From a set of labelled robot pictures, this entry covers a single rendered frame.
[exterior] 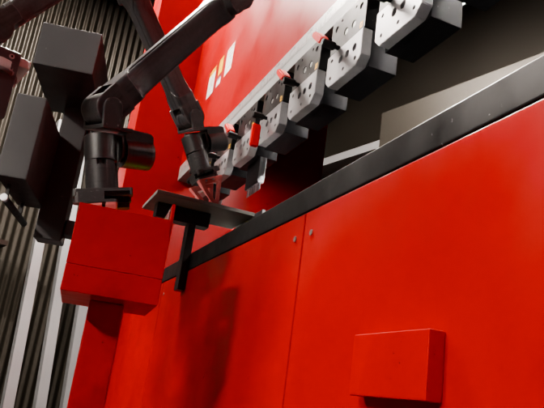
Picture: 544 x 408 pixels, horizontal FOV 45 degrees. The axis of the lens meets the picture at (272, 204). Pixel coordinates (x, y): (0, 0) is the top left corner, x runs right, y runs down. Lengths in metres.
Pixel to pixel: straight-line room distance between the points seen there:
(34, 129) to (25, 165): 0.16
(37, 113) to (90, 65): 0.31
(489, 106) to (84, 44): 2.42
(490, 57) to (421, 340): 3.95
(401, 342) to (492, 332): 0.12
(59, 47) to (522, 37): 2.82
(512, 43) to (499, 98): 3.80
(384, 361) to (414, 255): 0.12
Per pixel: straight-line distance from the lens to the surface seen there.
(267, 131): 1.69
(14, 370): 4.17
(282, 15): 1.89
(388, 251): 0.80
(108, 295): 1.12
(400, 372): 0.71
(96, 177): 1.17
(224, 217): 1.76
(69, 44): 2.98
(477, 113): 0.73
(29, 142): 2.79
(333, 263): 0.93
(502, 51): 4.53
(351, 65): 1.32
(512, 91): 0.69
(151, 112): 2.74
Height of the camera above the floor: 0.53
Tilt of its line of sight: 17 degrees up
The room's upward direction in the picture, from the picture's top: 8 degrees clockwise
